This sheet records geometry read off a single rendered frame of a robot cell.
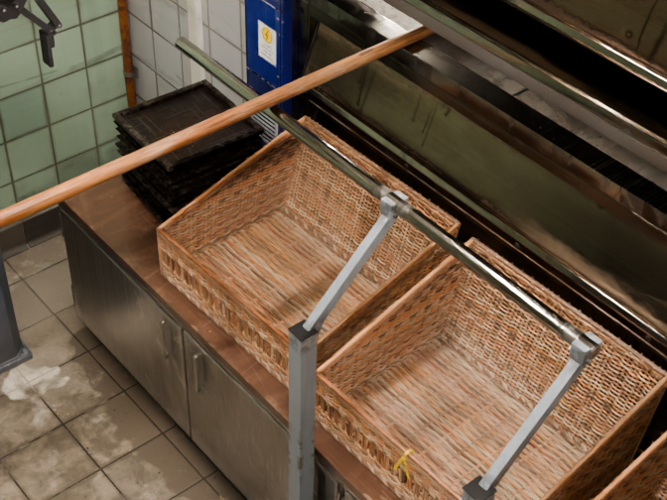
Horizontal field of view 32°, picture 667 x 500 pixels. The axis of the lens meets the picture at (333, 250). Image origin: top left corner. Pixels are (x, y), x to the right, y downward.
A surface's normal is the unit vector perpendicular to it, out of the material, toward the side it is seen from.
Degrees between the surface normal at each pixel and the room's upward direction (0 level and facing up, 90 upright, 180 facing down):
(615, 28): 70
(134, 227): 0
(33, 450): 0
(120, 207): 0
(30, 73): 90
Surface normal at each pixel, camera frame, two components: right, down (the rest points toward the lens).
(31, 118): 0.64, 0.52
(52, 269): 0.03, -0.75
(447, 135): -0.71, 0.13
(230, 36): -0.77, 0.41
